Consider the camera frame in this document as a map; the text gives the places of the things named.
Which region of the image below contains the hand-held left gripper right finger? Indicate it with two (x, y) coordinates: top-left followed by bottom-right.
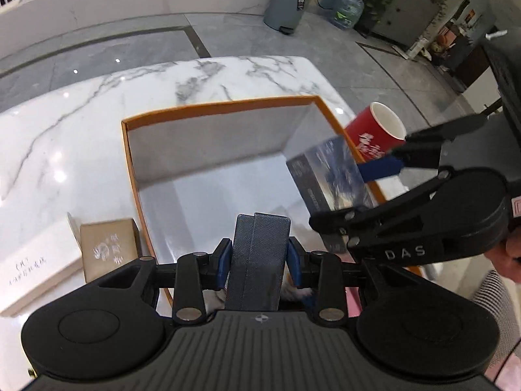
(287, 237), (433, 324)

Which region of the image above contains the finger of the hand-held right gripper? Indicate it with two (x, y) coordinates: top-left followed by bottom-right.
(308, 166), (457, 252)
(357, 113), (496, 183)

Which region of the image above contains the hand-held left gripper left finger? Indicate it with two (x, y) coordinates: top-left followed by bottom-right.
(83, 237), (233, 324)

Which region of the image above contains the small black box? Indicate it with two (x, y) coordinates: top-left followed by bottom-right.
(226, 213), (291, 311)

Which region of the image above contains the dark printed box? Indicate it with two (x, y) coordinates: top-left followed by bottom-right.
(286, 135), (377, 214)

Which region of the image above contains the orange-rimmed white box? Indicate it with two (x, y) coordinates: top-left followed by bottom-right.
(121, 95), (428, 308)

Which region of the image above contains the small gold box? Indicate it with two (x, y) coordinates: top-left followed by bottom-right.
(79, 218), (143, 284)

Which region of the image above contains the person's right hand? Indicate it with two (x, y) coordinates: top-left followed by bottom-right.
(486, 228), (521, 282)

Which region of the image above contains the red paper cup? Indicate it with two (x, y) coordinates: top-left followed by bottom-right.
(344, 102), (408, 164)

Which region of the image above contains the checked clothing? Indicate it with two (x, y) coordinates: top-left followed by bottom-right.
(468, 269), (521, 379)

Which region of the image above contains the grey drawer cabinet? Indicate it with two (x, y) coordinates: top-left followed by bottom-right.
(368, 0), (447, 48)

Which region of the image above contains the large water bottle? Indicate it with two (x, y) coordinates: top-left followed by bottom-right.
(329, 0), (365, 30)

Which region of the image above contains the grey trash bin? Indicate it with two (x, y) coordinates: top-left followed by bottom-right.
(264, 0), (320, 36)

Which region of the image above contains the marble television console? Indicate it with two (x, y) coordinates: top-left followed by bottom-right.
(0, 0), (278, 61)

